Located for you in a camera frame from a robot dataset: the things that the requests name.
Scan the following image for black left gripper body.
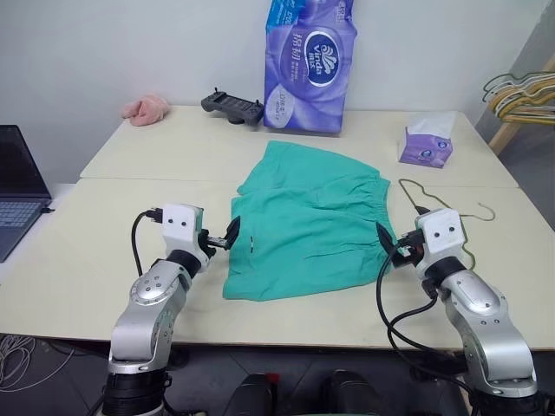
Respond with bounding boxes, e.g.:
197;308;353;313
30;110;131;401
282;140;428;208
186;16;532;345
197;229;230;262

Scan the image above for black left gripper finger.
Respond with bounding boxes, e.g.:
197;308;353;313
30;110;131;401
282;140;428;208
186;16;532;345
225;217;242;251

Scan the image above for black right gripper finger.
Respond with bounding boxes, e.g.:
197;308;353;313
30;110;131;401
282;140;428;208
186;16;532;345
375;221;399;257

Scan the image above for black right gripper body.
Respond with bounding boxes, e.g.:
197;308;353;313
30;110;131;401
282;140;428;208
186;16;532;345
389;231;428;269

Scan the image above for olive wire clothes hanger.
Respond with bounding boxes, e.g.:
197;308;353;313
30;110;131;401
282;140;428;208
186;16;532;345
397;178;497;270

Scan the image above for green shorts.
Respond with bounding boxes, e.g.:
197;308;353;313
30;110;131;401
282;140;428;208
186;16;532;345
221;140;398;302

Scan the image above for small purple tissue pack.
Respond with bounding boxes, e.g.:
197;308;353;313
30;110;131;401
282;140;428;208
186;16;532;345
397;111;457;171

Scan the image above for black handheld controller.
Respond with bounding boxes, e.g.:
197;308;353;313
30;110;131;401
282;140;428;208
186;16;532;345
199;88;266;127

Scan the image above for pink fluffy cloth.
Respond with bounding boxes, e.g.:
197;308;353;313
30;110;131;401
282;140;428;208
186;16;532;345
120;92;172;128

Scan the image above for dark rounded shape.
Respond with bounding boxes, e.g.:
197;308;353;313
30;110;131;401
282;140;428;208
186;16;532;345
322;369;383;416
226;373;279;416

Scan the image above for wooden clothes rack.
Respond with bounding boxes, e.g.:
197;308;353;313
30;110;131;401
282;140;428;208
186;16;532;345
488;55;555;156

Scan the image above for purple Vinda tissue multipack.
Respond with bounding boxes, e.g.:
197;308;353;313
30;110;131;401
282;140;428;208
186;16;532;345
261;0;362;136

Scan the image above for dark laptop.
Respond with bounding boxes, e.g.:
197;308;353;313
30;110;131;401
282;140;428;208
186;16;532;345
0;125;54;263

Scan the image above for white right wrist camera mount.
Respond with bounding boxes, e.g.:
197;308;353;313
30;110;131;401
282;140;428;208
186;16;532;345
414;208;468;263

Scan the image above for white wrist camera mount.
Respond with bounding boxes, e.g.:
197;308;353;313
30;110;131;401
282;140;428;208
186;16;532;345
159;203;206;265
414;208;468;263

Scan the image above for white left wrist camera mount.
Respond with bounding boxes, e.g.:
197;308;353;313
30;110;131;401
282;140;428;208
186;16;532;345
159;203;206;265

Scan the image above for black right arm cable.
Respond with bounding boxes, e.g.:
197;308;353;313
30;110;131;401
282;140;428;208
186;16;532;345
375;254;474;385

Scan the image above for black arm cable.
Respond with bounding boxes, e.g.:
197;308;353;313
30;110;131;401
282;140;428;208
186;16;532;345
131;208;165;276
375;254;474;385

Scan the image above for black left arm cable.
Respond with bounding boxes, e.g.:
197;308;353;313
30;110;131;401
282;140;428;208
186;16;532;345
131;208;165;276

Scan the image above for white cable bundle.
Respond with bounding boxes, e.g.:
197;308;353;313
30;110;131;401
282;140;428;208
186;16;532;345
0;334;75;391

